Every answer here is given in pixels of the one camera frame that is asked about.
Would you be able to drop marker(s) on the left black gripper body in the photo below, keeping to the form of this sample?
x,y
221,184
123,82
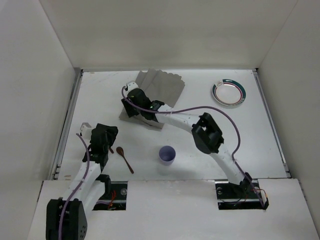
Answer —
x,y
107,133

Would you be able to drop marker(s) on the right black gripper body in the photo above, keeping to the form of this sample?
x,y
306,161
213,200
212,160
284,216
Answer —
x,y
128,107

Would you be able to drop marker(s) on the grey cloth napkin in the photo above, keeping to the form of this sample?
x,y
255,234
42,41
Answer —
x,y
157,85

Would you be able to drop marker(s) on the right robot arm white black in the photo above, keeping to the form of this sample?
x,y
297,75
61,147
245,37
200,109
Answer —
x,y
207,135

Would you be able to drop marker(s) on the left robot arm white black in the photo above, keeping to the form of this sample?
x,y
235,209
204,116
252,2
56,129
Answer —
x,y
66,216

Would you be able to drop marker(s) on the brown wooden spoon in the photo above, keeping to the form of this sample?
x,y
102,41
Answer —
x,y
120,151

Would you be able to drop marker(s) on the purple plastic cup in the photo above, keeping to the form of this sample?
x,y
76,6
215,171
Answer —
x,y
167,155

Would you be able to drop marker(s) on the white plate with green rim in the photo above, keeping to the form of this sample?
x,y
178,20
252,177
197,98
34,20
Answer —
x,y
228,92

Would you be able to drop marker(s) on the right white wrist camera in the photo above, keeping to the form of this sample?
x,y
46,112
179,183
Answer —
x,y
131,86

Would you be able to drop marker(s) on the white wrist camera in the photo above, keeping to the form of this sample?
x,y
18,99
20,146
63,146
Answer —
x,y
86,130
131,86

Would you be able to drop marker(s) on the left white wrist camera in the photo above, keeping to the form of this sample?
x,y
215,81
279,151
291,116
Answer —
x,y
86,130

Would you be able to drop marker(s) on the left aluminium table rail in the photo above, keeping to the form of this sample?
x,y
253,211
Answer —
x,y
58,156

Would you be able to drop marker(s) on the aluminium table rail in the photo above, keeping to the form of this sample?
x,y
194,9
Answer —
x,y
58,156
271,122

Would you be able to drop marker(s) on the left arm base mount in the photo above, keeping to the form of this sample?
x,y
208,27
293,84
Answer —
x,y
115,199

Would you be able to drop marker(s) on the right aluminium table rail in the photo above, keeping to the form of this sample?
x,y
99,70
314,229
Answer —
x,y
271,122

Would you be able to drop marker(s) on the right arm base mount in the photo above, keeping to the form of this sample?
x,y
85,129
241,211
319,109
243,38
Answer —
x,y
233,197

